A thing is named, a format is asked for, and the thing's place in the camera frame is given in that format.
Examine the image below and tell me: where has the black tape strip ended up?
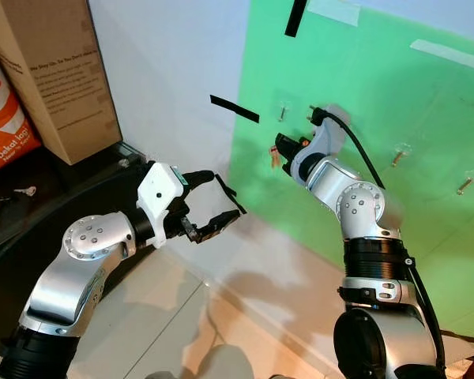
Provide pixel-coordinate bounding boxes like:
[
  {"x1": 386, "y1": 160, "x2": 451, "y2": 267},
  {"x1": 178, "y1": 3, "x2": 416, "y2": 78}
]
[
  {"x1": 284, "y1": 0, "x2": 310, "y2": 39},
  {"x1": 214, "y1": 173, "x2": 248, "y2": 216},
  {"x1": 209, "y1": 94, "x2": 261, "y2": 124}
]

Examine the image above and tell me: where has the black table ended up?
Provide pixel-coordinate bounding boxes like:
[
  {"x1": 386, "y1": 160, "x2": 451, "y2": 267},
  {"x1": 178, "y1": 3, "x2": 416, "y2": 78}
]
[{"x1": 0, "y1": 141, "x2": 155, "y2": 348}]

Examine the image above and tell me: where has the silver key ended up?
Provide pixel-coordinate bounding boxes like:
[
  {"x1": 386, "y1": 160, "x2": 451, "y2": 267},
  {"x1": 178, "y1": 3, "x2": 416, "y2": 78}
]
[{"x1": 4, "y1": 185, "x2": 37, "y2": 197}]

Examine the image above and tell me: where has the white tape strip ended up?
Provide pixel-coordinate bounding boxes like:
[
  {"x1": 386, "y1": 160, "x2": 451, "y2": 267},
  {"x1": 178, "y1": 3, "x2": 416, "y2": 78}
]
[{"x1": 410, "y1": 39, "x2": 474, "y2": 74}]

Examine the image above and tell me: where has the printed brown cardboard box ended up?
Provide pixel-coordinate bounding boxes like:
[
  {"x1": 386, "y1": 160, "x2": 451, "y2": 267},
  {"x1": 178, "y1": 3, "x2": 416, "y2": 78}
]
[{"x1": 0, "y1": 0, "x2": 124, "y2": 166}]

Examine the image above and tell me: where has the orange white bag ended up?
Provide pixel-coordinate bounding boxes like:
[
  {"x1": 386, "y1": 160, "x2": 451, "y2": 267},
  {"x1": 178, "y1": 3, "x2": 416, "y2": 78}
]
[{"x1": 0, "y1": 38, "x2": 43, "y2": 179}]

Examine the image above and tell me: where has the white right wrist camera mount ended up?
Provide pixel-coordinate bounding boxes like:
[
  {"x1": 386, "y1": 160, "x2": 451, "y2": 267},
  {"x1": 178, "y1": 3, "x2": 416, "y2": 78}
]
[{"x1": 291, "y1": 104, "x2": 350, "y2": 187}]

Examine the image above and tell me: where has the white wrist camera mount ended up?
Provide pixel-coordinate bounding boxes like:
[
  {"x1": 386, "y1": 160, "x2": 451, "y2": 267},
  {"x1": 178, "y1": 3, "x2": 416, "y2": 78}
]
[
  {"x1": 291, "y1": 104, "x2": 350, "y2": 187},
  {"x1": 136, "y1": 162, "x2": 190, "y2": 248}
]

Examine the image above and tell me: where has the clear adhesive wall hook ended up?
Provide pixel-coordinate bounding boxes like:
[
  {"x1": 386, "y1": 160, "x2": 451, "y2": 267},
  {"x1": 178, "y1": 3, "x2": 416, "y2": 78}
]
[
  {"x1": 456, "y1": 169, "x2": 474, "y2": 197},
  {"x1": 390, "y1": 143, "x2": 412, "y2": 169},
  {"x1": 276, "y1": 99, "x2": 292, "y2": 124}
]

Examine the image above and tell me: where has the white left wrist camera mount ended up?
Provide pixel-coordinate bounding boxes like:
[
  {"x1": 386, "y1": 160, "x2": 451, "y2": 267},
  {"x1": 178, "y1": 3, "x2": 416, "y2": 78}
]
[{"x1": 136, "y1": 162, "x2": 190, "y2": 248}]

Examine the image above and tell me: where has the green wall sheet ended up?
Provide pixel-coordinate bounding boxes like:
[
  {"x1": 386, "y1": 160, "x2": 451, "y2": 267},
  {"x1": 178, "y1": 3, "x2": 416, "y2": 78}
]
[{"x1": 225, "y1": 0, "x2": 474, "y2": 342}]

